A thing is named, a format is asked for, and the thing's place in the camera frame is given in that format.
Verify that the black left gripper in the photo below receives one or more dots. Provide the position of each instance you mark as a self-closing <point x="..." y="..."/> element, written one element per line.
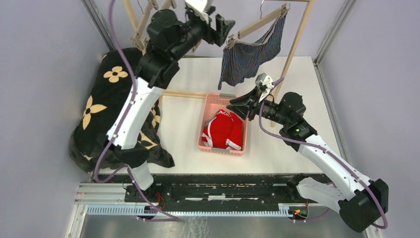
<point x="222" y="27"/>

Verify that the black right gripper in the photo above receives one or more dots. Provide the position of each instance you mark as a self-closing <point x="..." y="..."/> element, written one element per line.
<point x="242" y="106"/>

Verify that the wooden hanger holding striped boxers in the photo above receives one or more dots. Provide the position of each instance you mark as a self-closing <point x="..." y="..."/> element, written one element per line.
<point x="273" y="16"/>

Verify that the red printed underwear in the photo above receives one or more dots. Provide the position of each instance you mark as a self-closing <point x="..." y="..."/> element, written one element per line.
<point x="224" y="131"/>

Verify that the dark striped boxer shorts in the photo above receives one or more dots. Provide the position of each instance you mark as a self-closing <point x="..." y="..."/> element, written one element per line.
<point x="243" y="60"/>

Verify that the wooden clip hanger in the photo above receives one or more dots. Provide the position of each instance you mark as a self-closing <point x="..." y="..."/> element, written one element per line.
<point x="169" y="4"/>
<point x="137" y="39"/>

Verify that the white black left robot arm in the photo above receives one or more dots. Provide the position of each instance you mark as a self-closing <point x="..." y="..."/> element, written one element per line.
<point x="170" y="40"/>

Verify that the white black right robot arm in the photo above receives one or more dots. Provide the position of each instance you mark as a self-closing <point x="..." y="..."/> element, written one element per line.
<point x="360" y="201"/>

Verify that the empty wooden clip hanger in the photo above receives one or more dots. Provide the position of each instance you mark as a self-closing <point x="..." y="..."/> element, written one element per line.
<point x="137" y="39"/>

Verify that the pink perforated plastic basket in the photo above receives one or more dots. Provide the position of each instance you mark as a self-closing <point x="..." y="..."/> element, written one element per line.
<point x="213" y="103"/>

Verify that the black beige flower blanket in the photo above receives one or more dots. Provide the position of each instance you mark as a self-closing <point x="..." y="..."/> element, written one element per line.
<point x="107" y="97"/>

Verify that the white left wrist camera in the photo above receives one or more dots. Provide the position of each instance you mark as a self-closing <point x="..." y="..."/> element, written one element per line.
<point x="198" y="7"/>

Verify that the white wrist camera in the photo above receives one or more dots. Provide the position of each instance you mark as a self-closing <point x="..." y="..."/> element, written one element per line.
<point x="264" y="85"/>
<point x="198" y="7"/>

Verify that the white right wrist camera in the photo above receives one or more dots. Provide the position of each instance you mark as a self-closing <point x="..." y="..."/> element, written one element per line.
<point x="264" y="85"/>

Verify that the wooden clothes rack frame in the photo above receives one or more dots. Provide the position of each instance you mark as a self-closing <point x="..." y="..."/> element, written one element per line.
<point x="187" y="94"/>

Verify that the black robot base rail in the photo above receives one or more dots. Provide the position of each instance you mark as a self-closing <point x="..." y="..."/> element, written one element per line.
<point x="222" y="195"/>

